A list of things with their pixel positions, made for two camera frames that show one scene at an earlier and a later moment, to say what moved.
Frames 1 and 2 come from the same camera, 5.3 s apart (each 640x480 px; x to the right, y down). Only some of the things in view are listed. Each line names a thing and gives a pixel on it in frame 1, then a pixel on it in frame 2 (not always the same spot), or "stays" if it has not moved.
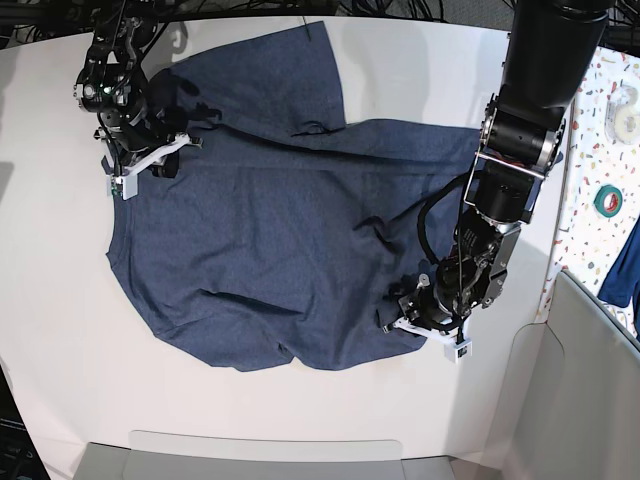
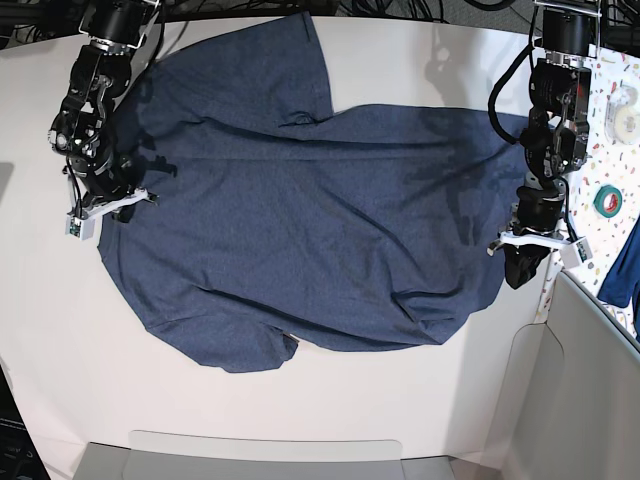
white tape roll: [622, 115] stays
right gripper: [423, 309] -> [539, 207]
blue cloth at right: [624, 279] stays
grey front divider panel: [204, 455] stays
